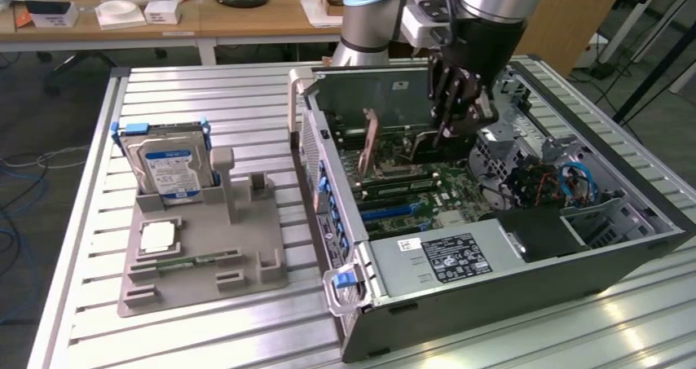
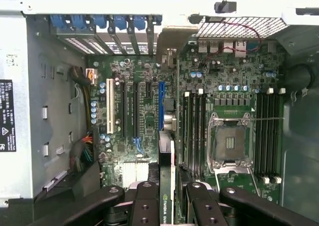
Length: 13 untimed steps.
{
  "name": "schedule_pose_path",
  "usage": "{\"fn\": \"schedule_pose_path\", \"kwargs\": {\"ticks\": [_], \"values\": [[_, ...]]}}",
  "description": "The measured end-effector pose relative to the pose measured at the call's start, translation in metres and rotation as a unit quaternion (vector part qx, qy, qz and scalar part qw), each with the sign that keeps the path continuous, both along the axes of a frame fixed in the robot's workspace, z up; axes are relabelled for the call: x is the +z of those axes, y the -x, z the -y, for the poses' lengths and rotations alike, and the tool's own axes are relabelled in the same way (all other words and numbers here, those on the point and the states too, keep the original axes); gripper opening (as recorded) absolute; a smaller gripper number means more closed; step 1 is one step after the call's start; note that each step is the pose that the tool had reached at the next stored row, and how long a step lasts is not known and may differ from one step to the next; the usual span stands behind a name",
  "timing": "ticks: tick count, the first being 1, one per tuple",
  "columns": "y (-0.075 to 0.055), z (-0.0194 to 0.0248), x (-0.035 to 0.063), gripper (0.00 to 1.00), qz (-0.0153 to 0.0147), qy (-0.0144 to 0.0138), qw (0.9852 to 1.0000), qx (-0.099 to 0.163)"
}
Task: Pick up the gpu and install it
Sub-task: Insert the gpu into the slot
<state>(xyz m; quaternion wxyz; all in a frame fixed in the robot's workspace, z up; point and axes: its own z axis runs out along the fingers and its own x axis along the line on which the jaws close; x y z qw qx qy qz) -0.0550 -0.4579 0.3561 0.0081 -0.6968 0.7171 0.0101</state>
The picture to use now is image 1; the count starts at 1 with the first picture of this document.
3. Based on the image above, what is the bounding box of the perforated metal disk bay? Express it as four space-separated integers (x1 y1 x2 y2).
470 77 538 181

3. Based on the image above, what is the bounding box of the silver CPU chip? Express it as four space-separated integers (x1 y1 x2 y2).
138 222 180 253

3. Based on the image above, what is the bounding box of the white labelled box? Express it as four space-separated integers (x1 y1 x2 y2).
143 0 184 26

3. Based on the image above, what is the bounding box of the wooden cabinet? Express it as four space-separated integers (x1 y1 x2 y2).
510 0 632 77

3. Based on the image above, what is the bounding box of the black office chair base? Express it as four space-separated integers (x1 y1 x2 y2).
37 49 119 97

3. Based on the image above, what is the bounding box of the white low cabinet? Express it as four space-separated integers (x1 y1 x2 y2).
574 33 608 72

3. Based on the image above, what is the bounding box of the grey power supply unit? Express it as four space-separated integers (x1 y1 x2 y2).
363 217 526 299

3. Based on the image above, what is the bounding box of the green motherboard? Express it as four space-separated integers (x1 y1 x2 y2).
330 120 490 239

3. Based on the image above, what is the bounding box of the blue expansion slot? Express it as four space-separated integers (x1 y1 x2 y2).
362 204 421 224

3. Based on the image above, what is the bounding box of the white square dish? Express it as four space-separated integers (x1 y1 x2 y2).
95 0 148 31

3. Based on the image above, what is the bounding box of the CPU socket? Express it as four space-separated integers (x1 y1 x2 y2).
371 156 419 178

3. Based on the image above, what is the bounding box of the RAM stick with white label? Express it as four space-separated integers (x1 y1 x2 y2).
361 177 440 198

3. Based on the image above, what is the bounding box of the wooden desk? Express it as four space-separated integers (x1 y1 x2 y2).
0 0 496 67

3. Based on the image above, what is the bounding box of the grey case handle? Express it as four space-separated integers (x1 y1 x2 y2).
287 68 319 136
322 262 377 316

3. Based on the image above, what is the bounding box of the grey disk bay bracket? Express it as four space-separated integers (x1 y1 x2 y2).
558 193 663 253

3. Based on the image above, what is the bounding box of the black graphics card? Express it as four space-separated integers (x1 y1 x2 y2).
355 107 472 182

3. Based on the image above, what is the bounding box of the white box with black lid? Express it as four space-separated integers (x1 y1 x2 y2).
24 0 80 29

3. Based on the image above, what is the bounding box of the hard disk in blue caddy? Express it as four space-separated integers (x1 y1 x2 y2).
108 116 214 207

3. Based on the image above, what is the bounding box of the blue wire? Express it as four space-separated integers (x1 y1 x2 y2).
558 160 600 207

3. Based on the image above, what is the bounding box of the blue floor cable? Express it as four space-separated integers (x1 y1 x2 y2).
0 156 51 325

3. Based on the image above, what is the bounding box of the red wire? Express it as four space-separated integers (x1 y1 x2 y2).
534 173 561 207

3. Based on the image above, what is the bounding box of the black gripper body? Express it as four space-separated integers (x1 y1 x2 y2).
438 16 529 98

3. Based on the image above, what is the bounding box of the grey parts rack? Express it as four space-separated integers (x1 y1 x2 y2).
115 147 289 319

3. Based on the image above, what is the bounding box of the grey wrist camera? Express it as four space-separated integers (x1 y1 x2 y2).
401 0 456 49

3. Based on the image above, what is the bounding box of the black camera cable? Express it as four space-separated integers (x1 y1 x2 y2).
438 0 461 46

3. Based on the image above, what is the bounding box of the green RAM stick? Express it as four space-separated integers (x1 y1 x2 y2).
155 253 222 270

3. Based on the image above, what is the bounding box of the black plastic air duct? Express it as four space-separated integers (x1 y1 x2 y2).
497 209 589 264

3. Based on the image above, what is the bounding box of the open black PC case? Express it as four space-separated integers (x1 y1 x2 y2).
287 55 692 364

